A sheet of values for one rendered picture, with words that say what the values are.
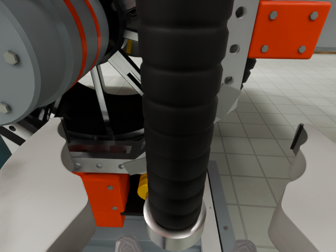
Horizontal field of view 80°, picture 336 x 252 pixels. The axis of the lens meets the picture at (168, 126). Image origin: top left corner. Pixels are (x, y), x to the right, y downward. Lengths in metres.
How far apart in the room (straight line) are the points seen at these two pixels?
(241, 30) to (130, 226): 0.67
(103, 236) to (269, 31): 0.72
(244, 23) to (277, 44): 0.05
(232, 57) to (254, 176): 1.07
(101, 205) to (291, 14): 0.49
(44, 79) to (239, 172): 1.22
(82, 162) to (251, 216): 0.89
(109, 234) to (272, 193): 0.87
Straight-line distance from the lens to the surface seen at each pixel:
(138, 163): 0.41
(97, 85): 0.46
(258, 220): 1.14
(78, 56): 0.24
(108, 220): 0.56
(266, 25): 0.32
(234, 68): 0.32
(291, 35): 0.33
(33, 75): 0.19
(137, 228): 0.78
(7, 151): 0.39
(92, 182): 0.46
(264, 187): 1.29
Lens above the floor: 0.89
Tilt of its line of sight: 33 degrees down
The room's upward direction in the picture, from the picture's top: 1 degrees clockwise
